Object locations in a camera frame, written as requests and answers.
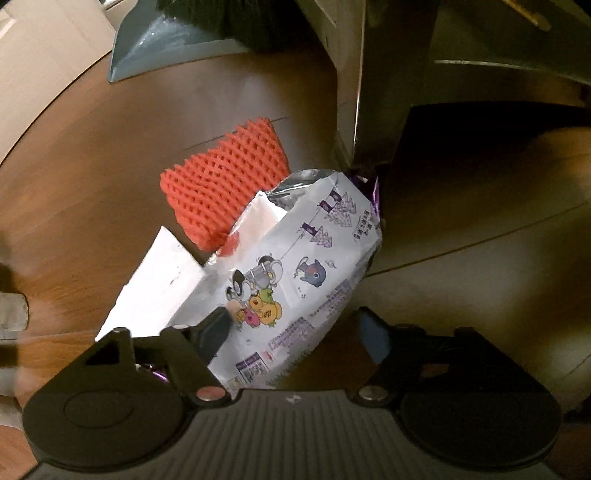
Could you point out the grey blue dustpan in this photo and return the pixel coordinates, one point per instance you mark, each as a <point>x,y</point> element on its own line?
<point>184,50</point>

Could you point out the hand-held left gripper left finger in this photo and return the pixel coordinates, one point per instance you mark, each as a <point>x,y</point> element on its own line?
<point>214,328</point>

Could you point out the orange foam net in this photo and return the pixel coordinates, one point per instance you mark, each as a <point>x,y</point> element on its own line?
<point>221,180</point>

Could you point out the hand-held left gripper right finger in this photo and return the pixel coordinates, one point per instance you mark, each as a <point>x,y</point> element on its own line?
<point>374,337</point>

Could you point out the white purple snack bag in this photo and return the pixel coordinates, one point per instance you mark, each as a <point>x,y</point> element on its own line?
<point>314,258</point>

